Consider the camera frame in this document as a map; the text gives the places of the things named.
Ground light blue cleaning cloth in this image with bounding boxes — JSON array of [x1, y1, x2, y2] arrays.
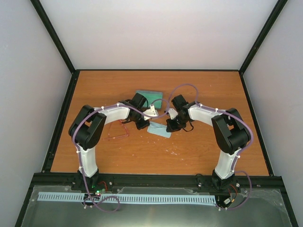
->
[[147, 122, 171, 138]]

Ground grey-green glasses case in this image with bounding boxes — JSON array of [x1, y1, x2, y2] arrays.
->
[[136, 90, 163, 110]]

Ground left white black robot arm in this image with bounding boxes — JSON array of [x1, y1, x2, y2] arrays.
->
[[68, 93, 150, 191]]

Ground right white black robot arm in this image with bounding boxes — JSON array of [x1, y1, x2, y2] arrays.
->
[[166, 95, 253, 191]]

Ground red transparent sunglasses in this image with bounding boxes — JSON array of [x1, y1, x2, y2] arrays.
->
[[101, 120, 129, 140]]

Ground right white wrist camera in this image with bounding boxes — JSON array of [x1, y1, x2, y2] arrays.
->
[[168, 108, 178, 120]]

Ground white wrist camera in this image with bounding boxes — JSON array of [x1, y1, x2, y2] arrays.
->
[[143, 104, 159, 120], [168, 108, 178, 120]]

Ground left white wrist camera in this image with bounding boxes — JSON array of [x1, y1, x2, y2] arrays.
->
[[143, 104, 159, 120]]

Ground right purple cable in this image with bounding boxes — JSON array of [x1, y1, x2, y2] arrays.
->
[[167, 83, 254, 211]]

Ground purple cable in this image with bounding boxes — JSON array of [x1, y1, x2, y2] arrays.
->
[[167, 83, 254, 211], [72, 99, 170, 212]]

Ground left controller board with wires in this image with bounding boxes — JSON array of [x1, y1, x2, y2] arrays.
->
[[92, 181, 108, 196]]

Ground light blue slotted cable duct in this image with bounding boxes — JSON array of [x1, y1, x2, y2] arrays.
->
[[37, 192, 216, 206]]

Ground right connector with wires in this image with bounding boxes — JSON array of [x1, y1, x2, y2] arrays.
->
[[223, 184, 238, 207]]

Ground black aluminium front rail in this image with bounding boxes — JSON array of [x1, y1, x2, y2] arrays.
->
[[29, 172, 286, 193]]

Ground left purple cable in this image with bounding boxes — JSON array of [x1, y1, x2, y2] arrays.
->
[[72, 99, 170, 212]]

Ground left black frame post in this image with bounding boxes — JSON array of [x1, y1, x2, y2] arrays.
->
[[30, 0, 76, 74]]

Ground black frame post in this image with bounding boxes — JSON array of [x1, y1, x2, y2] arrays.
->
[[30, 0, 76, 74], [239, 0, 288, 76]]

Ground right black frame post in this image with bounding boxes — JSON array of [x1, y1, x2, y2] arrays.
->
[[239, 0, 288, 76]]

